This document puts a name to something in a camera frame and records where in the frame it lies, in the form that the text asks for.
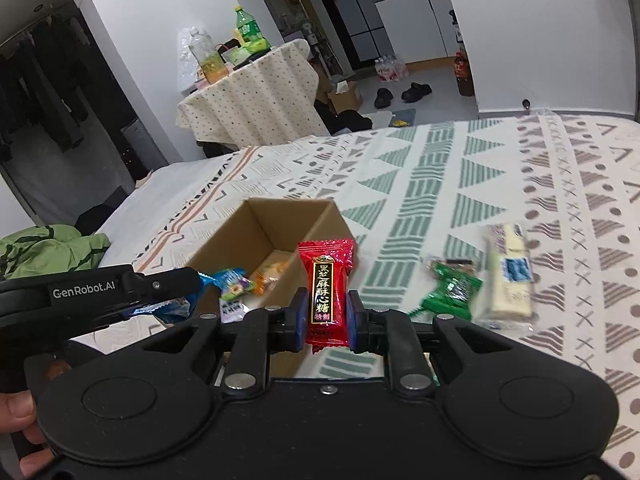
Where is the orange biscuit packet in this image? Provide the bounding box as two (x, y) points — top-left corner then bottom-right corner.
(250, 260), (288, 296)

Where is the blue plum candy packet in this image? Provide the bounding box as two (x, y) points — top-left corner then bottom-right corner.
(200, 268), (255, 301)

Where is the red sesame candy packet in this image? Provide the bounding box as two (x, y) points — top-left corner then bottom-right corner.
(298, 238), (356, 352)

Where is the blue triangular snack packet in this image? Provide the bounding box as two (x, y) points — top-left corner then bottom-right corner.
(122, 298), (194, 325)

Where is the person left hand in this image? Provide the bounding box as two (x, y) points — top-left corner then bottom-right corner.
(1, 363), (56, 479)

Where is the black sesame cake packet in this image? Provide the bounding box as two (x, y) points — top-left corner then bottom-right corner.
(219, 300), (250, 324)

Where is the green jacket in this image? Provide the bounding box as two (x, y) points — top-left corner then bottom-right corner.
(1, 224), (111, 281)

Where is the dark green candy packet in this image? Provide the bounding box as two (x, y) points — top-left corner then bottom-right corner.
(409, 258), (483, 321)

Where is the patterned bed sheet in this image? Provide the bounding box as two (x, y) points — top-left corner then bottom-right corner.
(102, 114), (639, 479)

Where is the white blue cake bar packet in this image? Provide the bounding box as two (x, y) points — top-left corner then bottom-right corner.
(475, 222), (536, 332)

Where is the dotted tablecloth round table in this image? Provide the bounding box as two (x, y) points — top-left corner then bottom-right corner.
(176, 39), (329, 148)

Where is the small cardboard box on floor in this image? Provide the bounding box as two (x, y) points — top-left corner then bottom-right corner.
(328, 80), (362, 114)

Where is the black shoe left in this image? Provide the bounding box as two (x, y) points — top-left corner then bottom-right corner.
(374, 88), (394, 110)

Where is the black shoe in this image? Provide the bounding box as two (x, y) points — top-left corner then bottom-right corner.
(374, 88), (394, 110)
(401, 82), (433, 103)

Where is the black shoe right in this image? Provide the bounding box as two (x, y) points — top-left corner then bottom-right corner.
(401, 82), (433, 103)

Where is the pack of water bottles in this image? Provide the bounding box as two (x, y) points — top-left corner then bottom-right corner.
(374, 54), (409, 82)

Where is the red fire extinguisher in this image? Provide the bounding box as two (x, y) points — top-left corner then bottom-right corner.
(449, 10), (475, 96)

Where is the green soda bottle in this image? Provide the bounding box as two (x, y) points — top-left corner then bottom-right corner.
(235, 6), (271, 54)

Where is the clear oil bottle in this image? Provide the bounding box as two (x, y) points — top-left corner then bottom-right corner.
(189, 27), (228, 84)

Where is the white cabinet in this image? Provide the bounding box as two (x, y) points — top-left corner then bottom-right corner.
(375, 0), (459, 63)

